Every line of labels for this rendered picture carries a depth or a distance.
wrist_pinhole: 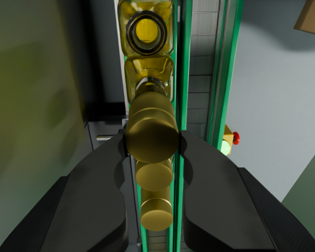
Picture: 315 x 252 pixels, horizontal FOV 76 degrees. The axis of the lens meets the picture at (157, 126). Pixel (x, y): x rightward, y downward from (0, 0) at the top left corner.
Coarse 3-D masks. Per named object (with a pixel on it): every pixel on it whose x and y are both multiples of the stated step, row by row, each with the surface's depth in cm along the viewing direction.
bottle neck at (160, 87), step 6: (144, 78) 20; (150, 78) 20; (156, 78) 20; (138, 84) 20; (144, 84) 18; (150, 84) 18; (156, 84) 18; (162, 84) 21; (138, 90) 18; (144, 90) 17; (150, 90) 17; (156, 90) 17; (162, 90) 18
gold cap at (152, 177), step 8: (136, 160) 19; (168, 160) 18; (136, 168) 18; (144, 168) 17; (152, 168) 17; (160, 168) 17; (168, 168) 17; (136, 176) 18; (144, 176) 18; (152, 176) 18; (160, 176) 18; (168, 176) 18; (144, 184) 18; (152, 184) 18; (160, 184) 18; (168, 184) 18
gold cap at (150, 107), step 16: (144, 96) 15; (160, 96) 15; (128, 112) 15; (144, 112) 12; (160, 112) 12; (128, 128) 12; (144, 128) 12; (160, 128) 12; (176, 128) 12; (128, 144) 12; (144, 144) 12; (160, 144) 12; (176, 144) 12; (144, 160) 13; (160, 160) 13
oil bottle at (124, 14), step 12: (120, 0) 19; (132, 0) 18; (144, 0) 18; (156, 0) 18; (168, 0) 19; (120, 12) 18; (132, 12) 18; (156, 12) 18; (168, 12) 18; (120, 24) 19; (144, 24) 21; (168, 24) 19; (120, 36) 20; (144, 36) 21; (168, 36) 19; (168, 48) 20
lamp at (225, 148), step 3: (222, 141) 55; (225, 141) 56; (222, 144) 55; (225, 144) 55; (228, 144) 55; (222, 147) 54; (225, 147) 55; (228, 147) 55; (222, 150) 55; (225, 150) 55; (228, 150) 55; (225, 153) 55
